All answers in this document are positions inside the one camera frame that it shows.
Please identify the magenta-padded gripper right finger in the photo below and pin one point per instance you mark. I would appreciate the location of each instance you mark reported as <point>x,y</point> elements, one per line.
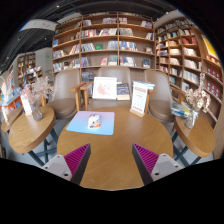
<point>146,160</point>

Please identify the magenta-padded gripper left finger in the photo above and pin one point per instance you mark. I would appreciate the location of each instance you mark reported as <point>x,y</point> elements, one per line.
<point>76,160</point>

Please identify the white orange computer mouse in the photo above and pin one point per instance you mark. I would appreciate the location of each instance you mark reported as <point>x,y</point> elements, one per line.
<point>94,121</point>

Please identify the blue pink gradient mouse pad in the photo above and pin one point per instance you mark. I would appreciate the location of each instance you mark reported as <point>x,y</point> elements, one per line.
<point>76,125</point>

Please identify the round wooden side table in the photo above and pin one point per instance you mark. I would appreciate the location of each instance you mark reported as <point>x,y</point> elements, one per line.
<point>10,121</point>
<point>196,138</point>
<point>30,131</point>

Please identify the stack of colourful books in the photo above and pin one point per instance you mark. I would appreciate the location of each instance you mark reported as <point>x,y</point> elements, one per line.
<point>180,110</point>

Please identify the glass vase beige dried flowers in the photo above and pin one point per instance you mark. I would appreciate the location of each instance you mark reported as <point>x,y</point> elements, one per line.
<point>191,120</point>

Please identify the brown leather wooden armchair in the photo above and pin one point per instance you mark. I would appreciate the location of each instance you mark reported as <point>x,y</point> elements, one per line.
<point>160,100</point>
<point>65,100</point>
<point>113,70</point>

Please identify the glass vase pink dried flowers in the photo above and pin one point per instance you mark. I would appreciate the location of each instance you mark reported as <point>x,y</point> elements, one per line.
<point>36,113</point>

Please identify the white red sign wooden stand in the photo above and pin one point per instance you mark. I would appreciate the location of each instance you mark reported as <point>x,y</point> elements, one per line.
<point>138,96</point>

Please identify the dark cover book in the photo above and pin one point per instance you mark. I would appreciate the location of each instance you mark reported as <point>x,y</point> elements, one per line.
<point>123,90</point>

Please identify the light blue book stack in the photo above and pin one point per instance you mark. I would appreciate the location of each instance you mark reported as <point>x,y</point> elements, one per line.
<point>150,86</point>

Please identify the small white card sign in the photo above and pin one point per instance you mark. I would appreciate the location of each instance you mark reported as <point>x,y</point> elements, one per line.
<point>26,105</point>

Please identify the white framed floral picture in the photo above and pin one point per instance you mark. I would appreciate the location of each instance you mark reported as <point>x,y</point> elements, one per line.
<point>104,88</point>

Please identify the colourful book display stand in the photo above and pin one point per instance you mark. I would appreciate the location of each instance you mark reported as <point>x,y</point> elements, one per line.
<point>10,96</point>

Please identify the distant wooden bookshelf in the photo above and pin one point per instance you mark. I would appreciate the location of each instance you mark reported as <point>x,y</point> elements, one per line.
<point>26,65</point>

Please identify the tall wooden bookshelf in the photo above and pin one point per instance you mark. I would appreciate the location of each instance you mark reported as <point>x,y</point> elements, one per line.
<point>181,53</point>

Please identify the large wooden bookshelf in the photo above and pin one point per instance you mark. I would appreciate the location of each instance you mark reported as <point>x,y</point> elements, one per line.
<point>103,41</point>

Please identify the white hanging ceiling panel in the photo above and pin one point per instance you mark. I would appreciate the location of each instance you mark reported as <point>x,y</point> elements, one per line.
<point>38,25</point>

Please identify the yellow wall poster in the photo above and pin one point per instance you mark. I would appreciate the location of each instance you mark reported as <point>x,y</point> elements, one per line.
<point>210,46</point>

